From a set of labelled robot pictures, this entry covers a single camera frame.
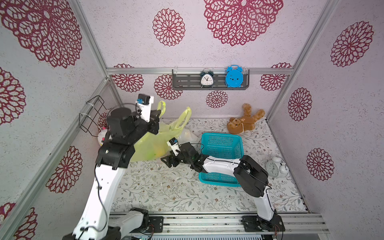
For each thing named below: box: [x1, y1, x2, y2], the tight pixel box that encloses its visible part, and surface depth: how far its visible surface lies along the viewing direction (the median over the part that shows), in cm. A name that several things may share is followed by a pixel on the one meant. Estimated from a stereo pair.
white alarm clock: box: [266, 156, 289, 179], surface depth 85 cm
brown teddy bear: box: [227, 103, 266, 135], surface depth 111 cm
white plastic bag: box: [178, 127, 201, 145], surface depth 103 cm
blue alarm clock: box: [225, 65, 244, 88], surface depth 91 cm
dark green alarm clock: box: [200, 71, 215, 89], surface depth 92 cm
